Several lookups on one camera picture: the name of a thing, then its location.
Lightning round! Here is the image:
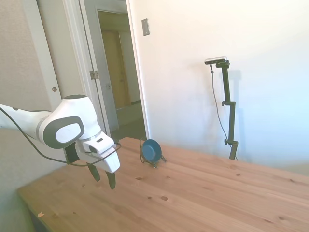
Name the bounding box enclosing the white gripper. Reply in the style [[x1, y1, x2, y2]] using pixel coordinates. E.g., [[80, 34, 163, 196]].
[[75, 142, 121, 190]]

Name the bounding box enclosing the tan wooden hallway door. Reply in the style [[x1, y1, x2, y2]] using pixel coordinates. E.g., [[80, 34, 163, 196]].
[[101, 30, 132, 109]]

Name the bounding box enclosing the white open room door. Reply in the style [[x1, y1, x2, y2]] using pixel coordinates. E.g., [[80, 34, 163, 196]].
[[79, 0, 119, 137]]

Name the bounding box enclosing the white panel closet door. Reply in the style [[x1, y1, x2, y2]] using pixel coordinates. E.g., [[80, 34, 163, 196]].
[[24, 0, 84, 109]]

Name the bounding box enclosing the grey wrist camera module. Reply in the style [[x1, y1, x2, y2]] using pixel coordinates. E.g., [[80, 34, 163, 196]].
[[84, 144, 116, 157]]

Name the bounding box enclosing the black wire bowl stand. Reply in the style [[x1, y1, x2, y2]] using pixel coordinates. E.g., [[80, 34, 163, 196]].
[[139, 138, 167, 169]]

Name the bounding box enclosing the black jointed camera stand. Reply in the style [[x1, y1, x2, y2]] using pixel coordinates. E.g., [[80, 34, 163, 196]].
[[215, 61, 239, 160]]

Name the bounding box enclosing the silver exterior camera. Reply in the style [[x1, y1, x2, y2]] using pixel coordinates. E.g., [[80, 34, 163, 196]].
[[204, 55, 228, 65]]

